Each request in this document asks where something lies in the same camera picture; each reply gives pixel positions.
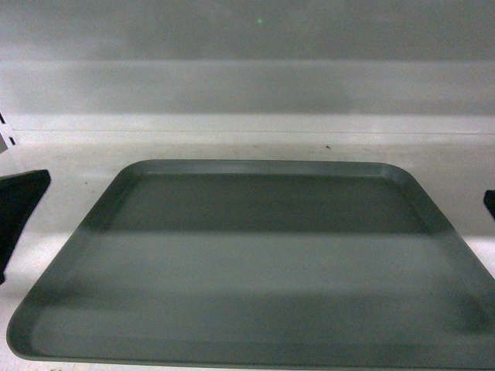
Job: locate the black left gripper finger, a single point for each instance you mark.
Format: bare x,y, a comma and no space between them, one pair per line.
20,195

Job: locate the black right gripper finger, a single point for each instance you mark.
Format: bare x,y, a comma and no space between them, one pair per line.
489,201

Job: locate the grey rectangular serving tray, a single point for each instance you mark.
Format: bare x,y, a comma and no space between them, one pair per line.
305,265

